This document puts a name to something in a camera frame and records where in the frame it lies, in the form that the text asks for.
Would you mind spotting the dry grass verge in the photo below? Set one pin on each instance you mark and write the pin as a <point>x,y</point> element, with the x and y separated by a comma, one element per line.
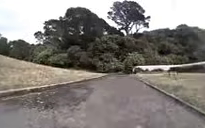
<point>190,86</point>

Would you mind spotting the dry grass slope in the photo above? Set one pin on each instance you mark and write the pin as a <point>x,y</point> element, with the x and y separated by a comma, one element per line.
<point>23,71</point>

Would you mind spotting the wood of dark trees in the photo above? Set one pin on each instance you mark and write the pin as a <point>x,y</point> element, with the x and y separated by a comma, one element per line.
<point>90,43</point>

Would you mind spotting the concrete kerb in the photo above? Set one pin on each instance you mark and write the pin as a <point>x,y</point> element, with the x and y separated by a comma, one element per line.
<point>40,88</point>
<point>176,98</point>

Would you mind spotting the grey asphalt road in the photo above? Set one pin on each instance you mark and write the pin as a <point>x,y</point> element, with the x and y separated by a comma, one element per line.
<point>113,103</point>

